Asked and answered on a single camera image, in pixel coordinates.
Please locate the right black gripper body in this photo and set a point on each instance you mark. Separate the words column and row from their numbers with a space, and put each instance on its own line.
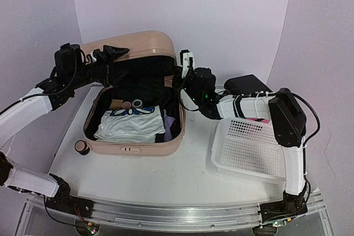
column 193, row 95

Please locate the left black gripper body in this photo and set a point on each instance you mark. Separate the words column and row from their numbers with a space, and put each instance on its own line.
column 90, row 72

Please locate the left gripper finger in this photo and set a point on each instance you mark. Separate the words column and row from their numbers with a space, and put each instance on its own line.
column 113, row 78
column 114, row 53

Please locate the pink hard-shell suitcase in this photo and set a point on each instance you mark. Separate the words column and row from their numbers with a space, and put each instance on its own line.
column 152, row 66

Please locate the white printed t-shirt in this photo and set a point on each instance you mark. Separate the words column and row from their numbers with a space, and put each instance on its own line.
column 135, row 125

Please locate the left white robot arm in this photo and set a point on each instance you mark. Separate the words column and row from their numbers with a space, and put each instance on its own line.
column 30, row 128

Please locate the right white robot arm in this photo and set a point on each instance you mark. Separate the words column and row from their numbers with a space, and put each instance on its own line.
column 248, row 97

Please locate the tan square compact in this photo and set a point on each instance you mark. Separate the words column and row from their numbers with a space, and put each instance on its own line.
column 116, row 104

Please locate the pink round compact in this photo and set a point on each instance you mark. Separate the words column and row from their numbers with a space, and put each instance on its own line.
column 126, row 105

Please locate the purple folded garment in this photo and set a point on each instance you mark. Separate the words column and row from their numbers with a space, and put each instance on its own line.
column 168, row 122

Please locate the white perforated plastic basket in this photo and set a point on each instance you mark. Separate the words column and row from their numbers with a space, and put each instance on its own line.
column 247, row 149

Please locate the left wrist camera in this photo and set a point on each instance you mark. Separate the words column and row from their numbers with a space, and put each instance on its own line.
column 97, row 56

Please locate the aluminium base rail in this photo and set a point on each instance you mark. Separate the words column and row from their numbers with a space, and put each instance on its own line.
column 166, row 218

